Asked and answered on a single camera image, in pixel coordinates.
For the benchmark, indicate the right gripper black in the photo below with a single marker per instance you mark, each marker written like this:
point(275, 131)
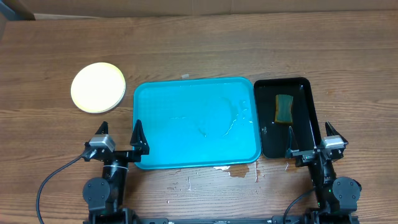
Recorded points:
point(304, 155)

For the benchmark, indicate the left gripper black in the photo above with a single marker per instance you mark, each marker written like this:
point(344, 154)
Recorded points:
point(135, 157)

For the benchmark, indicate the green yellow sponge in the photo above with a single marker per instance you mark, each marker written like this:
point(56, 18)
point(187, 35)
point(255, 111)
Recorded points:
point(283, 109)

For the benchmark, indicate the yellow plate with orange stain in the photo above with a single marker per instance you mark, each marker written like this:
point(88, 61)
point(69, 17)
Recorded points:
point(98, 88)

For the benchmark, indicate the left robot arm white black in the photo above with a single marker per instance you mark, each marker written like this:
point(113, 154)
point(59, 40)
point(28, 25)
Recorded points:
point(104, 195)

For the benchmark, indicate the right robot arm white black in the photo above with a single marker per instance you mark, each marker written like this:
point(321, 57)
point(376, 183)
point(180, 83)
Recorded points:
point(337, 197)

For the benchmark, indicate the black plastic tray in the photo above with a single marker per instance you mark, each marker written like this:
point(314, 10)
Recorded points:
point(305, 123)

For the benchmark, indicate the teal plastic tray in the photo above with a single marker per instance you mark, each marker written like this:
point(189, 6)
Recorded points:
point(198, 123)

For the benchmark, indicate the clear tape piece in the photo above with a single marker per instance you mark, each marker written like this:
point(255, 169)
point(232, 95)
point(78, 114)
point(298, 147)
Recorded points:
point(185, 76)

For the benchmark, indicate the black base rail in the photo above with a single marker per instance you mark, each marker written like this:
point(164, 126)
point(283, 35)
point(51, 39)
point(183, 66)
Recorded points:
point(273, 220)

